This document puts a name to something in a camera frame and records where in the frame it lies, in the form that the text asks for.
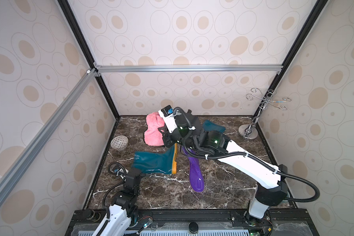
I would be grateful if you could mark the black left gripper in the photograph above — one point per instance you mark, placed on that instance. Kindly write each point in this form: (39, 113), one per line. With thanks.
(141, 174)

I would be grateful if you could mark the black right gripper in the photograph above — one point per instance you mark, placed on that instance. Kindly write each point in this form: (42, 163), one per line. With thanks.
(167, 135)

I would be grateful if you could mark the pink microfiber cloth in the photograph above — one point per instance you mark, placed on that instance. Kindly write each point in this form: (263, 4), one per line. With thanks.
(152, 136)

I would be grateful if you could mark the teal rubber boot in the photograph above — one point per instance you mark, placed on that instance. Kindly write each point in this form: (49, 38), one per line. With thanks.
(152, 162)
(210, 126)

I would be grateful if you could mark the purple rubber boot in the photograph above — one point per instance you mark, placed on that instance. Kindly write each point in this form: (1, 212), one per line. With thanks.
(195, 175)

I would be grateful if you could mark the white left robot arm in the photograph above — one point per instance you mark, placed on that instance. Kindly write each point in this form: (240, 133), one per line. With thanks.
(122, 213)

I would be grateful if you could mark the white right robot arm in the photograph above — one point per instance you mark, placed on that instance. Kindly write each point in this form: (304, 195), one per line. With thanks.
(271, 188)

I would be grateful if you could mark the patterned black white bowl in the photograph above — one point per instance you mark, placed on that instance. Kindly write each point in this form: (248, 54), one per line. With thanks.
(119, 142)

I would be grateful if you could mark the chrome mug tree stand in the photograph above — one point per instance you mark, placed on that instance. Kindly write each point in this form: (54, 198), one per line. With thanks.
(249, 131)

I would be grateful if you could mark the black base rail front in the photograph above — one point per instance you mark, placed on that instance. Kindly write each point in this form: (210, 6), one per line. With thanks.
(222, 222)

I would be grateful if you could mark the horizontal aluminium rail back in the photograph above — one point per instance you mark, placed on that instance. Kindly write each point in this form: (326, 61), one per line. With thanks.
(187, 68)

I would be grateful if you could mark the diagonal aluminium rail left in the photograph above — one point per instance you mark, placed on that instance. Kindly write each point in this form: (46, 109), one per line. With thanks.
(20, 166)

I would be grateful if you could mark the black corner frame post left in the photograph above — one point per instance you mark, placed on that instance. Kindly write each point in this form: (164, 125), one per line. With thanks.
(81, 40)

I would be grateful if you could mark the black corner frame post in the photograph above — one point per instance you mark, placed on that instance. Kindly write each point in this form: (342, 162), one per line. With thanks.
(296, 46)
(81, 40)

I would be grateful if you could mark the black corner frame post right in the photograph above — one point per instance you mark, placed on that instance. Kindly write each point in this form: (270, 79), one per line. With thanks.
(296, 46)

